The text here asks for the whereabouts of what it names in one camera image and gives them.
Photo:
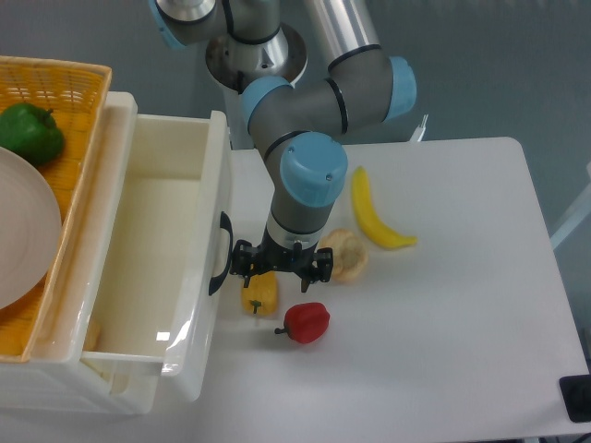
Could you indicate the white top drawer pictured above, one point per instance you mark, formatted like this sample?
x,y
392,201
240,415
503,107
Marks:
x,y
169,250

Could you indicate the pale pink plate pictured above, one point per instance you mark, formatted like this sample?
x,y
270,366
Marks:
x,y
30,227

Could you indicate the green bell pepper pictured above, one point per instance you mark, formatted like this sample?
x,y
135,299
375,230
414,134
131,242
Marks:
x,y
32,133

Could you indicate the black device at edge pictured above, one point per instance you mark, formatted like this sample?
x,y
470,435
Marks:
x,y
576,391

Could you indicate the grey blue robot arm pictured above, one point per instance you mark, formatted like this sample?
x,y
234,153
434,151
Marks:
x,y
294,128

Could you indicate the yellow banana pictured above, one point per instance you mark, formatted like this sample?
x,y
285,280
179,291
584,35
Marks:
x,y
368,219

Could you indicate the white drawer cabinet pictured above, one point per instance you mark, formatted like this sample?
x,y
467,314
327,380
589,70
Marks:
x,y
55,378

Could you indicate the lower white drawer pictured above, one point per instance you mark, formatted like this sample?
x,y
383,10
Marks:
x,y
130,384

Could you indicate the red bell pepper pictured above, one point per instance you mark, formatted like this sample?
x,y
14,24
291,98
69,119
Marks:
x,y
305,323

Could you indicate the white drawer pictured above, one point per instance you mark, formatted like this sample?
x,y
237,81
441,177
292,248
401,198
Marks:
x,y
130,384
169,250

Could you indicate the bread roll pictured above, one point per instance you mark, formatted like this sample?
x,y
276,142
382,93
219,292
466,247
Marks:
x,y
349,254

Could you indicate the yellow bell pepper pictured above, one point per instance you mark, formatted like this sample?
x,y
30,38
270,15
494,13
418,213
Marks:
x,y
260,298

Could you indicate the orange woven basket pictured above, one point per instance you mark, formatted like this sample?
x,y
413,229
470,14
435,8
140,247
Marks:
x,y
72,96

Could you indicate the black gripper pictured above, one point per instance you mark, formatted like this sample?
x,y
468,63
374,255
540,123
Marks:
x,y
309,265

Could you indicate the tan bread in drawer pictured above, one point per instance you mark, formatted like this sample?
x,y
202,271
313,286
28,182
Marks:
x,y
92,336

